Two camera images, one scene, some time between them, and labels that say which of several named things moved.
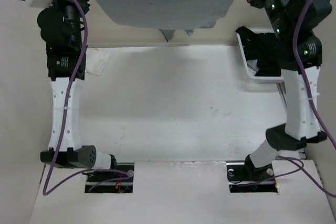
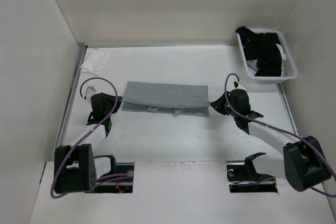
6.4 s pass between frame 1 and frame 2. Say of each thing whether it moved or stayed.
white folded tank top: stayed
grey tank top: moved
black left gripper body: moved
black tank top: stayed
